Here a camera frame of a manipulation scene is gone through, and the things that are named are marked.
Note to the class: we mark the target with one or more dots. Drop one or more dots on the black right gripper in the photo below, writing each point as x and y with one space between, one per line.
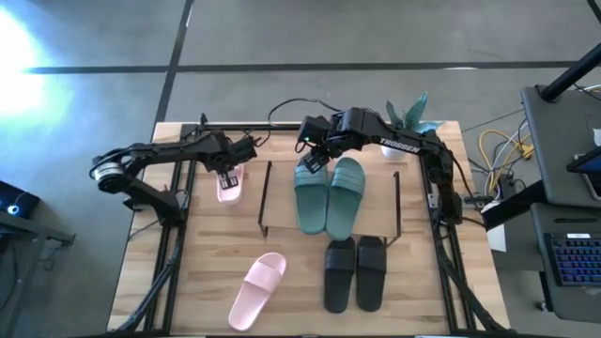
335 136

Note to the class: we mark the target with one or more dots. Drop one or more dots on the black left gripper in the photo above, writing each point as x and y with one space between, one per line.
218 152

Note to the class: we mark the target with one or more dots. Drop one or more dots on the pink foam slide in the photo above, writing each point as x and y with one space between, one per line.
230 195
257 291

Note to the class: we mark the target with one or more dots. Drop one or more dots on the green foam slide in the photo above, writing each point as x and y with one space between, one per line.
345 206
311 206

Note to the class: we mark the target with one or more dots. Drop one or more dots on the wooden shelf with black frame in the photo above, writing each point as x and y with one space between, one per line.
282 197

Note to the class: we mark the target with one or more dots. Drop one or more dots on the black foam slide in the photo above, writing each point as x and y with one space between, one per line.
339 277
371 277

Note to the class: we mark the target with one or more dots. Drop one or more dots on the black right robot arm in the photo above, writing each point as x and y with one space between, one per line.
404 143

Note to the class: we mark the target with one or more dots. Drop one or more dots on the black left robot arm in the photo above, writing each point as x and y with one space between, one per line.
155 150

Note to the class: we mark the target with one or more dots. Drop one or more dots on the green leafy plant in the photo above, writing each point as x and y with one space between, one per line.
413 115

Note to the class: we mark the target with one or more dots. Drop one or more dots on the black device with blue light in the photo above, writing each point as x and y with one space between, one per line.
16 199

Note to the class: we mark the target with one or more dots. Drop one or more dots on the grey desk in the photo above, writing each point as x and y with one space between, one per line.
554 141
540 225

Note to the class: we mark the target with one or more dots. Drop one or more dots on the black pole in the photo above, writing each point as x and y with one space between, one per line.
573 70

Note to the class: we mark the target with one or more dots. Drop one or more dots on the black tablet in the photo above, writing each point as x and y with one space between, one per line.
589 166

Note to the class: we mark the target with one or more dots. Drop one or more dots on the backlit black keyboard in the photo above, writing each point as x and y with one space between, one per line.
577 258

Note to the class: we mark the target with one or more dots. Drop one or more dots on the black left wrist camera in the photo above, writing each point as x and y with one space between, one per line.
244 150

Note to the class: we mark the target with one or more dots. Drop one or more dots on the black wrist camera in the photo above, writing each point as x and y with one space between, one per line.
244 150
313 129

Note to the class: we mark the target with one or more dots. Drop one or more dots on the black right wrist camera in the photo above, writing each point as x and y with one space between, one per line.
313 129

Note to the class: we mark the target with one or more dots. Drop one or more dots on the black aluminium table frame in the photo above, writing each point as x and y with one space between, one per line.
171 272

